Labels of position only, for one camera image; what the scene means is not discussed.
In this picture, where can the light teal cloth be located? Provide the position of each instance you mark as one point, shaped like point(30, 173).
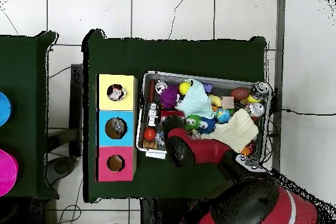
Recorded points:
point(197, 100)

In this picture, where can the blue puffer ball with eyes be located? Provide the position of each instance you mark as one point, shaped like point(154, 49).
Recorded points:
point(208, 126)

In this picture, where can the plain wooden cube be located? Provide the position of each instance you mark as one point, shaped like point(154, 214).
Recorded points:
point(227, 102)

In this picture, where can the colourful patterned cloth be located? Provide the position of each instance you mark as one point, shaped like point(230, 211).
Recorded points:
point(116, 92)

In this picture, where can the cream knitted cloth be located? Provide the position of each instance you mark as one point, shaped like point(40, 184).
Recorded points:
point(236, 129)

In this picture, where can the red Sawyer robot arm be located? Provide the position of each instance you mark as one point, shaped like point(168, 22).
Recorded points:
point(207, 150)

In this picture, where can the wooden box with three holes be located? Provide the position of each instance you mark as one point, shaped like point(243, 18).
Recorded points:
point(123, 140)

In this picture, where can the purple spiky ball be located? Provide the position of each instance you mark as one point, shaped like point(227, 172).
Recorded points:
point(169, 96)

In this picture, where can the green spiky puffer ball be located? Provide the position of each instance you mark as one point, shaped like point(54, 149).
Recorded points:
point(193, 122)

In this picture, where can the yellow ball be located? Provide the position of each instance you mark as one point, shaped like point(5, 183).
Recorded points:
point(252, 99)
point(184, 88)

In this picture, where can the globe print ball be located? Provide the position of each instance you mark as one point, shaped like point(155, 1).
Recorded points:
point(223, 115)

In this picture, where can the dark green table cloth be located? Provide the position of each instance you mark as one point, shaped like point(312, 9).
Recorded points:
point(26, 76)
point(183, 58)

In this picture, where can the orange toy basketball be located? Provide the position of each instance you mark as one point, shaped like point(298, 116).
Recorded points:
point(244, 151)

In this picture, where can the grey stand base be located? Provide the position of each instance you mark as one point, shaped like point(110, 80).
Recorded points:
point(61, 167)

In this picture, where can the blue round bowl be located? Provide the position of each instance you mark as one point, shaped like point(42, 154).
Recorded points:
point(4, 109)

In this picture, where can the magenta round bowl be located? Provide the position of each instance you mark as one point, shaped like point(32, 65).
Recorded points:
point(6, 171)

